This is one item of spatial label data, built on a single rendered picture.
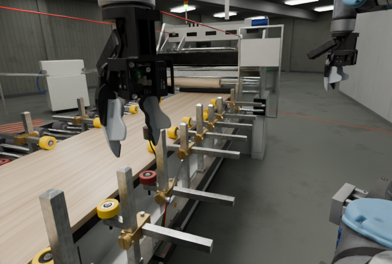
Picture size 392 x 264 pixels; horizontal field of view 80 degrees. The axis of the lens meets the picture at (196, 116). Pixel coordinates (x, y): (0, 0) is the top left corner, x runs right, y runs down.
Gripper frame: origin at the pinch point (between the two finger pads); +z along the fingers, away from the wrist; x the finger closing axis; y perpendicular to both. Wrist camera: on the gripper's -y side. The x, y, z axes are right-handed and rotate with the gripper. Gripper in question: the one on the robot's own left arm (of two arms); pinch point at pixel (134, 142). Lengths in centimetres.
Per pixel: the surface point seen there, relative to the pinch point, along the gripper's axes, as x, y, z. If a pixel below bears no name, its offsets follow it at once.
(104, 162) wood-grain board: 22, -86, 42
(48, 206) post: -11.8, -20.6, 17.3
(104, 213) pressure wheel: 6, -44, 42
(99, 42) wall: 389, -1071, -70
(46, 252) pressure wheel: -13, -38, 41
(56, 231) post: -11.3, -19.7, 23.5
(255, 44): 238, -143, -22
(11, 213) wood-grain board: -19, -68, 42
